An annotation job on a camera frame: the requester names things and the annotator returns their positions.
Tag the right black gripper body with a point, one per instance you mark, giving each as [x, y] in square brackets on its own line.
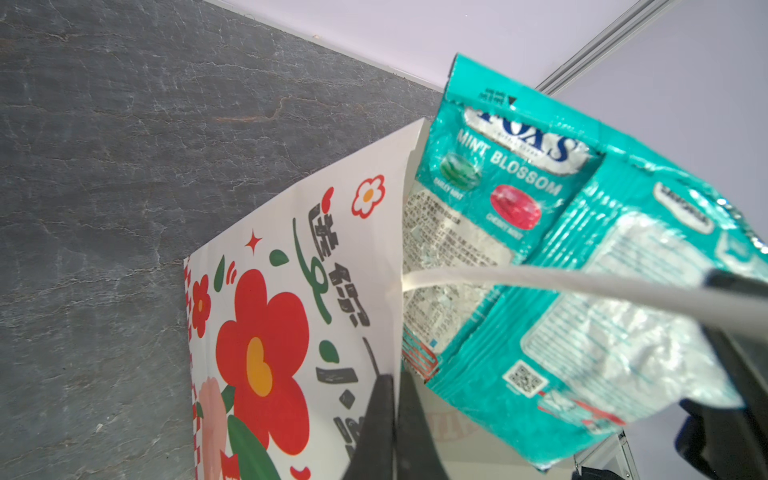
[730, 443]

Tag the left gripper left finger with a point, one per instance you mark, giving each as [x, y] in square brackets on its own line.
[373, 458]

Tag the white flower paper bag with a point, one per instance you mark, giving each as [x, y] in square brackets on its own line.
[296, 310]

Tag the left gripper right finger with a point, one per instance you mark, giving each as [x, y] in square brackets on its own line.
[415, 453]

